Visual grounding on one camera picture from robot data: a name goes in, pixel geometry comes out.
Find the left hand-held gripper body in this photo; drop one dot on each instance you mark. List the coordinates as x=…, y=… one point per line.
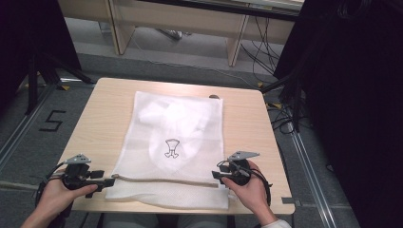
x=76, y=172

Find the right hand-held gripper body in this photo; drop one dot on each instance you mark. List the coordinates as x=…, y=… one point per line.
x=239, y=167

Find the white mesh laundry bag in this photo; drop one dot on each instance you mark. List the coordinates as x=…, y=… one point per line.
x=190, y=126

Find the person's right hand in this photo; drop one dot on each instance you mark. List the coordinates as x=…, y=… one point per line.
x=250, y=193

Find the person's left hand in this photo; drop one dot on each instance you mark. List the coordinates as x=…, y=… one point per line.
x=58, y=198

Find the person's grey trousers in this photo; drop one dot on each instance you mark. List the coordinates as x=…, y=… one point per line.
x=133, y=221

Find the grey tape strip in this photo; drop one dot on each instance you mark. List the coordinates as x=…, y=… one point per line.
x=290, y=200

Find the white garment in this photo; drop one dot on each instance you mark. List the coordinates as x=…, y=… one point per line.
x=177, y=117

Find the small dark round object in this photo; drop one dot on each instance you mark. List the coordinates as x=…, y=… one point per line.
x=214, y=96

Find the black metal stand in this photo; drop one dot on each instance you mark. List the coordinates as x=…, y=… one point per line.
x=291, y=95

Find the black tripod stand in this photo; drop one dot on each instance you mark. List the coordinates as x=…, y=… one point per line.
x=47, y=72

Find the black curtain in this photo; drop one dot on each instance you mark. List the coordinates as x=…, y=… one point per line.
x=31, y=38
x=348, y=95

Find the light wooden desk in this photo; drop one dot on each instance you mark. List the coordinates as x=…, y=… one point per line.
x=177, y=19

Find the metal floor rail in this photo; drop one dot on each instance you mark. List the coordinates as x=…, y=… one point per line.
x=312, y=177
x=22, y=126

